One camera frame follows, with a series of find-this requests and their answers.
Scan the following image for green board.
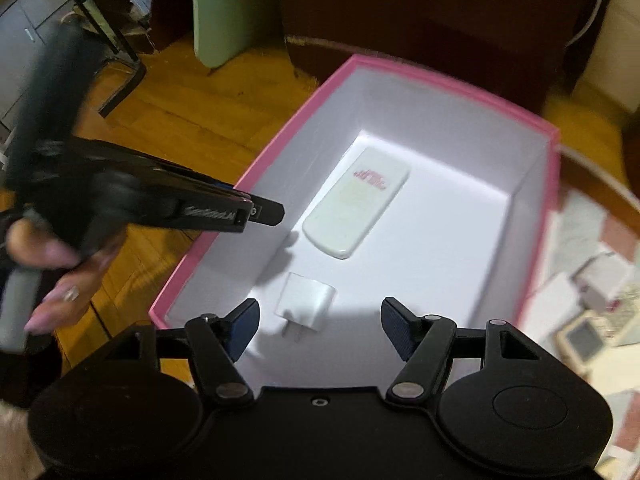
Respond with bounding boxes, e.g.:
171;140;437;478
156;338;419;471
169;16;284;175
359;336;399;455
189;0;276;69

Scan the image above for white remote control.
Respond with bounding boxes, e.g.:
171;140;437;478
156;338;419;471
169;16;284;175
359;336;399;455
301;146;412;261

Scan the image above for black metal frame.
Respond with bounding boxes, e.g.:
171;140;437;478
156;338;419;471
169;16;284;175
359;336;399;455
45;0;148;118

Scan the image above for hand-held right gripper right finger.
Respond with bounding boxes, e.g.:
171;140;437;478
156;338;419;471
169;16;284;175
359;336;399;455
381;297;543;405

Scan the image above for white charger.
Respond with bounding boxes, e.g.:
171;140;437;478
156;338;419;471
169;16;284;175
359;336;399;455
273;272;337;343

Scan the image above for cream remote control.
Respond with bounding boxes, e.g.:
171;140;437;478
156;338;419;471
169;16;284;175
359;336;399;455
554;280;640;367

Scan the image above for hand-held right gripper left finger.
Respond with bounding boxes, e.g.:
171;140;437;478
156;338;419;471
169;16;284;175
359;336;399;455
117;298;261;407

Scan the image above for small white box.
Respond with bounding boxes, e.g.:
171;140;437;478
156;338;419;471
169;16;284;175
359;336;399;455
572;252;636;311
530;272;588;331

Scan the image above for dark brown wooden furniture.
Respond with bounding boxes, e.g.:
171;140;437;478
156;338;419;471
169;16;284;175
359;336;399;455
150;0;616;106

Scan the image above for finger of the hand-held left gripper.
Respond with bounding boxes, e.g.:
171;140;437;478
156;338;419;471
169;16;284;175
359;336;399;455
210;185;286;227
176;199;254;234

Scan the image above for grey cabinet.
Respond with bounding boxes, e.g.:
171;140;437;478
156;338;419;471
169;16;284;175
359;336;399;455
0;0;66;131

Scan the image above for white cardboard box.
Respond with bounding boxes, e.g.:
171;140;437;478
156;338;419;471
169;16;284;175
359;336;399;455
600;0;640;111

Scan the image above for pink cardboard box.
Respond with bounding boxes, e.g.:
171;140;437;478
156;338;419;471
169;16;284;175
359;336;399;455
148;54;561;390

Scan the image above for person's left hand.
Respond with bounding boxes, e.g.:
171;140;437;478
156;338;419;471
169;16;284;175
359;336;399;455
7;220;127;333

